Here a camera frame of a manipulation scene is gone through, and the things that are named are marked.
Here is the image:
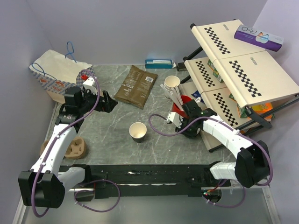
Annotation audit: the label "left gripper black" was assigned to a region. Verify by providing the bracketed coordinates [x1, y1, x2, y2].
[78, 87, 117, 114]

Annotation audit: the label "black paper coffee cup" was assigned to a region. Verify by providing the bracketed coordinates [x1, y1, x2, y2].
[129, 122, 147, 143]

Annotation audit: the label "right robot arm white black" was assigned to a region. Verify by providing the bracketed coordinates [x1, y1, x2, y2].
[167, 100, 273, 188]

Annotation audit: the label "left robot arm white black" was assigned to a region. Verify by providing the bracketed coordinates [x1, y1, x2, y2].
[18, 86, 118, 208]

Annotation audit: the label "brown coffee bean pouch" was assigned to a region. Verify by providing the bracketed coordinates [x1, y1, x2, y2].
[114, 65, 158, 109]

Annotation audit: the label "red cup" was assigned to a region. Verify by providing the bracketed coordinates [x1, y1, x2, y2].
[172, 95, 192, 118]

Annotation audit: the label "stack of paper cups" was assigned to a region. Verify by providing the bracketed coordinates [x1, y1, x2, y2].
[160, 76, 183, 103]

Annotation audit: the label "brown pulp cup carrier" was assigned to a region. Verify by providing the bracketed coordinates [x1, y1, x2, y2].
[40, 137, 87, 160]

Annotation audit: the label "teal blue box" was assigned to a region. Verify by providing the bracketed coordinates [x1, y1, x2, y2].
[145, 59, 177, 69]

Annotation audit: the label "blue checkered paper bag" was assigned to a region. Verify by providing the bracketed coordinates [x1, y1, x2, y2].
[29, 41, 94, 104]

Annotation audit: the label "green snack boxes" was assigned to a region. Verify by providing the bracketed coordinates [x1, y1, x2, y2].
[207, 59, 224, 83]

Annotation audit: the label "cream checkered tiered shelf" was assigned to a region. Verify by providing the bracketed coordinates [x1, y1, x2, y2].
[184, 20, 299, 134]

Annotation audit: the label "purple white box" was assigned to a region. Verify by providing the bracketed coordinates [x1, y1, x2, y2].
[234, 25, 284, 52]

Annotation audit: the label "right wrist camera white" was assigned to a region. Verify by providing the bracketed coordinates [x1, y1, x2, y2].
[166, 112, 184, 128]

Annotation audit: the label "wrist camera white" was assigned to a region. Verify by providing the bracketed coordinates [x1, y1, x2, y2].
[83, 77, 98, 95]
[166, 112, 184, 128]

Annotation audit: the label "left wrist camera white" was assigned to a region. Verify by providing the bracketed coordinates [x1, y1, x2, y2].
[83, 77, 98, 95]

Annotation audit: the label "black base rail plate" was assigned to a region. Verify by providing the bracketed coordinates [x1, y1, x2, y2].
[58, 163, 232, 199]

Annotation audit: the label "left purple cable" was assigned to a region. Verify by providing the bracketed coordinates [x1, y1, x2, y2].
[30, 69, 121, 217]

